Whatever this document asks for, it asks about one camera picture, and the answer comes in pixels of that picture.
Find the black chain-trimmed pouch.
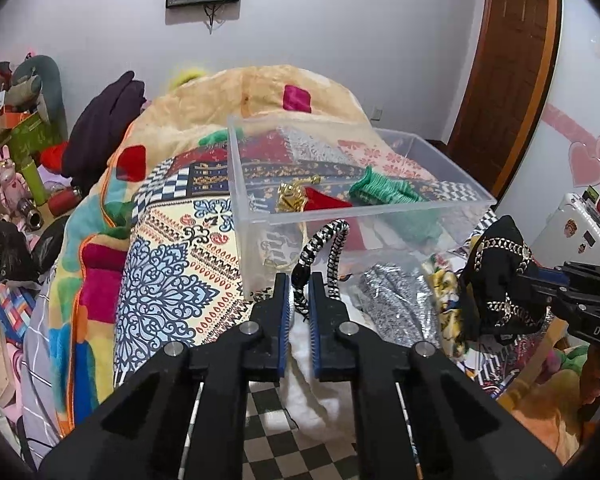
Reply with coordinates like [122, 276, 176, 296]
[457, 214, 546, 344]

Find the white drawstring pouch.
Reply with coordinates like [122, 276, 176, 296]
[279, 312, 355, 442]

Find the silver sequin pouch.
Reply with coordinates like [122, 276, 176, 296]
[358, 263, 441, 348]

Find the green knitted glove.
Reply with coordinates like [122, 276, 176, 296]
[349, 166, 442, 245]

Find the black white beaded headband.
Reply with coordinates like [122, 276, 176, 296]
[290, 218, 351, 319]

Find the red velvet pouch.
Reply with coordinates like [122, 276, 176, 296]
[303, 186, 352, 211]

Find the white suitcase with stickers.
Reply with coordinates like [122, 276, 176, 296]
[531, 186, 600, 268]

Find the beige fleece blanket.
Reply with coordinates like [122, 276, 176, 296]
[47, 65, 372, 434]

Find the clear plastic storage box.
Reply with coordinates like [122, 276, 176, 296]
[227, 115, 495, 292]

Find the patchwork patterned cloth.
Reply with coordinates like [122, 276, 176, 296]
[114, 119, 494, 382]

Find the brown wooden door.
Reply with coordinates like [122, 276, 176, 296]
[449, 0, 562, 200]

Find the pink bunny toy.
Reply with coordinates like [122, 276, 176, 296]
[0, 145, 32, 216]

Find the dark purple jacket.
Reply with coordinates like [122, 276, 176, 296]
[61, 70, 146, 197]

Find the green cardboard box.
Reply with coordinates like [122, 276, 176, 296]
[0, 113, 64, 167]

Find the yellow round cushion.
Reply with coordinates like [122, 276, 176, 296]
[169, 67, 207, 90]

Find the grey plush toy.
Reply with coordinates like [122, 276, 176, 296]
[5, 55, 68, 140]

